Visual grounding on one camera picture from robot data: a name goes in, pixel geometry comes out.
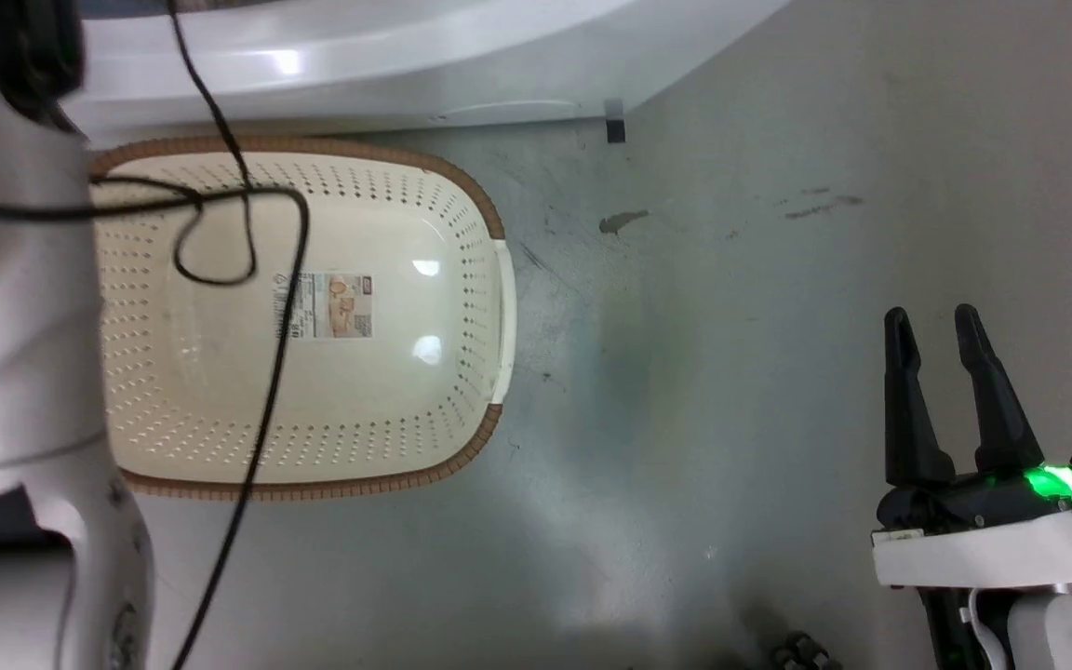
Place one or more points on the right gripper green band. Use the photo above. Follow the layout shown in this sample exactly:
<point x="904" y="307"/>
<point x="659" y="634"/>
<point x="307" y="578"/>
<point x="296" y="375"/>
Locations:
<point x="992" y="530"/>

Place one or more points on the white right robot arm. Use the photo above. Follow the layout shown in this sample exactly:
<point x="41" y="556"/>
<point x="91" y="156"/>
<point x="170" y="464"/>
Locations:
<point x="1029" y="628"/>

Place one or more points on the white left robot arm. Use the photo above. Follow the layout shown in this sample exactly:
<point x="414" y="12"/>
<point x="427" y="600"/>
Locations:
<point x="15" y="326"/>

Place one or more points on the small dark machine foot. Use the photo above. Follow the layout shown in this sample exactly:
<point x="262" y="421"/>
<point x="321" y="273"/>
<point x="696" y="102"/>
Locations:
<point x="615" y="121"/>

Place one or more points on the cream perforated laundry basket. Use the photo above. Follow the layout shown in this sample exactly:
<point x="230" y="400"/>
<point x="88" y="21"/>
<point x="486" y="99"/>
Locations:
<point x="378" y="372"/>

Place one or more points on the white washing machine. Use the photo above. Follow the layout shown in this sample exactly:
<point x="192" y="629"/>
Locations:
<point x="387" y="56"/>

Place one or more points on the paper label sticker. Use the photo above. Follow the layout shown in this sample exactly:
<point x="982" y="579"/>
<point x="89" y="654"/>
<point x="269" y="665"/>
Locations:
<point x="333" y="305"/>

